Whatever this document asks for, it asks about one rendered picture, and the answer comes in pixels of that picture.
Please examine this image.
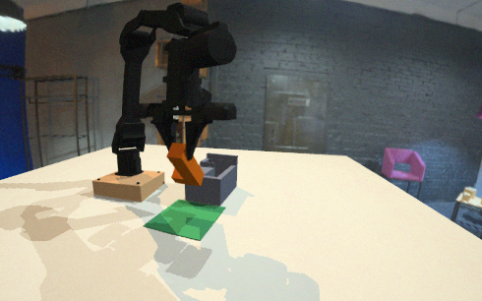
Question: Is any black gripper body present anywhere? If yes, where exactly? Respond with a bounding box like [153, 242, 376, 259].
[133, 69, 237, 122]

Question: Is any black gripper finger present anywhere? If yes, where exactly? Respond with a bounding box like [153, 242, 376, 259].
[151, 119, 179, 151]
[185, 120, 212, 160]

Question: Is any orange l-shaped part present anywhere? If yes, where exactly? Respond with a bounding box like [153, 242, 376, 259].
[166, 143, 205, 186]

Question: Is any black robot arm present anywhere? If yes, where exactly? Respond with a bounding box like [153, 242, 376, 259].
[111, 2, 236, 176]

